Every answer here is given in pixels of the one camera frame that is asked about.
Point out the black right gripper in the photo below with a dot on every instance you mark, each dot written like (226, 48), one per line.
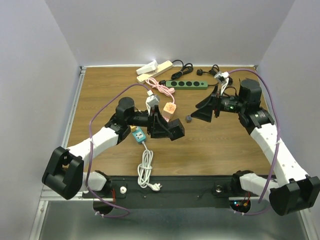
(204, 113)

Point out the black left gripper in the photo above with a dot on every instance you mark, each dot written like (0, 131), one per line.
(158, 125)

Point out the black charger block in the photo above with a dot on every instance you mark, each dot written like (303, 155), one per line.
(176, 129)

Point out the small grey plug adapter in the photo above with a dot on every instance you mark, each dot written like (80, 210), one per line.
(188, 119)

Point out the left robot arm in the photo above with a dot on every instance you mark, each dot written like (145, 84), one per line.
(65, 174)

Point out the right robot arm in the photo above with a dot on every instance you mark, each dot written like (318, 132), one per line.
(293, 189)

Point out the small yellow plug adapter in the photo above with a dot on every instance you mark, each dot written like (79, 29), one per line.
(133, 128)

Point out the teal travel adapter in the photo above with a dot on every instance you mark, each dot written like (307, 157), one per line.
(139, 136)

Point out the green power strip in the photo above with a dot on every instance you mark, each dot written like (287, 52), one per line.
(187, 85)

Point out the cream power strip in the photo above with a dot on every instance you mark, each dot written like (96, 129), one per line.
(161, 68)

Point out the white wedge adapter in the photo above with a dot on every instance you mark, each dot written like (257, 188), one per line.
(150, 67)

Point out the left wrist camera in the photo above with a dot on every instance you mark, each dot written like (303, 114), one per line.
(151, 100)

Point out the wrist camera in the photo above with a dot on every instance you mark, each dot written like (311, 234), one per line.
(151, 100)
(223, 78)

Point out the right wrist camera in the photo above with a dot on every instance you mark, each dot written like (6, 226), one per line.
(223, 78)

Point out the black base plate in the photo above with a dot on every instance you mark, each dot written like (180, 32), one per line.
(191, 191)

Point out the aluminium frame rail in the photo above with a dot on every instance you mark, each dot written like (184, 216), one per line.
(47, 194)

